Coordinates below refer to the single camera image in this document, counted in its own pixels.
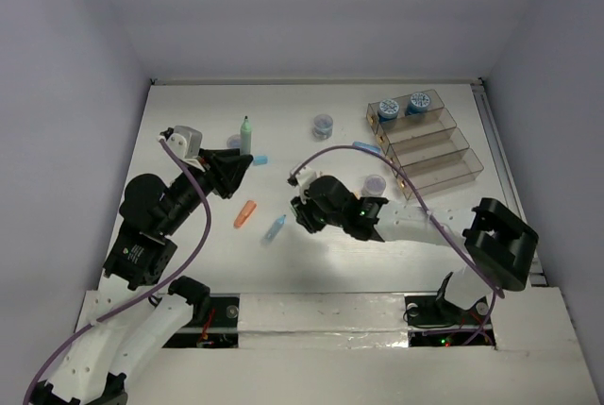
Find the blue highlighter pen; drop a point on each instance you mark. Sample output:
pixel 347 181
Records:
pixel 274 230

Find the blue ink jar front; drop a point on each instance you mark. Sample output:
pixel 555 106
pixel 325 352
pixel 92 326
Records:
pixel 388 110

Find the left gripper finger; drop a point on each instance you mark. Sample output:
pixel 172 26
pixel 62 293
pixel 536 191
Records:
pixel 228 159
pixel 229 179

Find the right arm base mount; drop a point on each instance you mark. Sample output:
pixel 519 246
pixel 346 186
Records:
pixel 432 322

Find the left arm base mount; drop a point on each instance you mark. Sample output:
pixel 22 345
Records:
pixel 218 330

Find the orange capped highlighter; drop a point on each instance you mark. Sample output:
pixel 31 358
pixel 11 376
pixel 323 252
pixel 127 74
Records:
pixel 244 214

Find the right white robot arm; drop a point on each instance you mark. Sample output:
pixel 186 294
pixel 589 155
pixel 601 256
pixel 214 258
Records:
pixel 497 246

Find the blue ink jar back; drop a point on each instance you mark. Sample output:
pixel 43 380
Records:
pixel 418 103

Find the clear jar purple pins left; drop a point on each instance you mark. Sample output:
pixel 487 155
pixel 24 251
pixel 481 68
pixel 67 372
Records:
pixel 234 142

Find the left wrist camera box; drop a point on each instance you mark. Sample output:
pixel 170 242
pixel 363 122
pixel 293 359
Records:
pixel 184 142

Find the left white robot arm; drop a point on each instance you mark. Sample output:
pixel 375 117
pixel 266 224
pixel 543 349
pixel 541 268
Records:
pixel 136 309

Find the clear jar purple pins right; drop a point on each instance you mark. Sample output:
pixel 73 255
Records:
pixel 374 186

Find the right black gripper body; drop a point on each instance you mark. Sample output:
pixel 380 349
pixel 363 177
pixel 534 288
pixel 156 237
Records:
pixel 313 215

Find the clear tiered organizer tray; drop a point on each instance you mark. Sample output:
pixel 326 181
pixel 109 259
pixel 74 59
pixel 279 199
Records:
pixel 429 147

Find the blue ink jar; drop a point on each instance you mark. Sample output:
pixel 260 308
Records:
pixel 418 103
pixel 388 110

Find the light blue marker cap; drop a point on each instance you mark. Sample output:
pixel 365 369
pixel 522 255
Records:
pixel 260 160

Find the clear jar blue pins back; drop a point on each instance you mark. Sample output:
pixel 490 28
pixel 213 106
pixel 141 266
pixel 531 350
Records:
pixel 322 126

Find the blue capped highlighter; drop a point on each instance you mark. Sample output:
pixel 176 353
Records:
pixel 368 147

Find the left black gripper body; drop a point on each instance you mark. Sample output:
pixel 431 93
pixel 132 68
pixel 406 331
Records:
pixel 213 174

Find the green highlighter pen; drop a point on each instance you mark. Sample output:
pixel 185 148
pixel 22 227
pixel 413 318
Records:
pixel 245 136

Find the clear jar purple pins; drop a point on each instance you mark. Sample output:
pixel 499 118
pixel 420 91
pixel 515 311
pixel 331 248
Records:
pixel 234 142
pixel 374 186

